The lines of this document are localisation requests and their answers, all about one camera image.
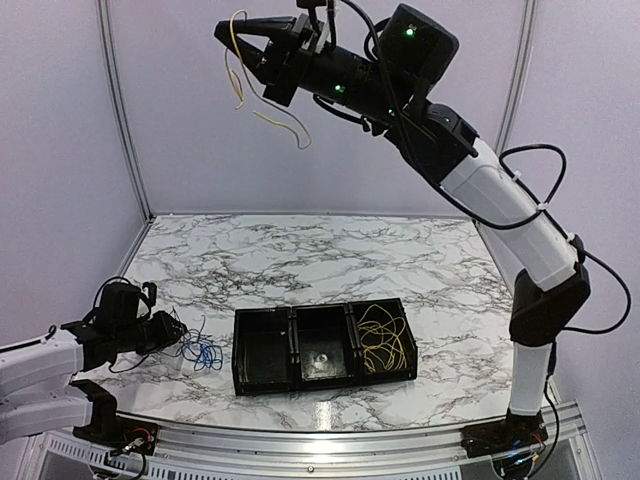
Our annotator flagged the arm black hose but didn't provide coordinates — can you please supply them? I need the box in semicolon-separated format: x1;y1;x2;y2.
92;276;156;374
329;0;632;335

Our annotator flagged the blue cable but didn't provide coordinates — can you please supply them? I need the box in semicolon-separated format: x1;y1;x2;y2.
177;314;224;374

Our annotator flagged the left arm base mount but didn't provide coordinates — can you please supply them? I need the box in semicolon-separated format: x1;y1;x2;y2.
72;415;159;455

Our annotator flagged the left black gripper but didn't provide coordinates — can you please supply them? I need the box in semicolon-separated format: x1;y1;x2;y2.
115;310;187;356

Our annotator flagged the right arm black hose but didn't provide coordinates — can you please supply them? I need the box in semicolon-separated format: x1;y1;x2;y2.
329;0;632;335

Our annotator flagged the black three-compartment tray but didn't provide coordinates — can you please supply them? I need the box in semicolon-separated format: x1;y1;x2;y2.
231;298;418;396

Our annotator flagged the left aluminium corner post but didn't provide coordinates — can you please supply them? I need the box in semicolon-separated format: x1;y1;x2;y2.
95;0;154;222

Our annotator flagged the right aluminium corner post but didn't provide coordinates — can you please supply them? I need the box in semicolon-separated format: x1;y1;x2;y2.
494;0;539;154

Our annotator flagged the left arm black hose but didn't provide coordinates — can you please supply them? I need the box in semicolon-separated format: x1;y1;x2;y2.
92;276;156;374

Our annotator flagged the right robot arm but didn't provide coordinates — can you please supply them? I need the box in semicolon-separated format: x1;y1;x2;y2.
214;2;591;448

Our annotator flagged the aluminium front rail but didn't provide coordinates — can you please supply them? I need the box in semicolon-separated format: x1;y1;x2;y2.
29;399;591;480

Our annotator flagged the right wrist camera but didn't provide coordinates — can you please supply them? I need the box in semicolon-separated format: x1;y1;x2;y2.
295;0;341;51

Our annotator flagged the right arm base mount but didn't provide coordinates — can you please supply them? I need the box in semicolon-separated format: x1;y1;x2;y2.
461;419;548;458

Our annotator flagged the aluminium corner post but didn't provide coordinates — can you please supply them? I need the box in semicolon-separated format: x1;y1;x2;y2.
494;0;539;154
95;0;154;222

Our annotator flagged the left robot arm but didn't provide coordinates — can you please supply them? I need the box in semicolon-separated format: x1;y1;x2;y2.
1;277;187;447

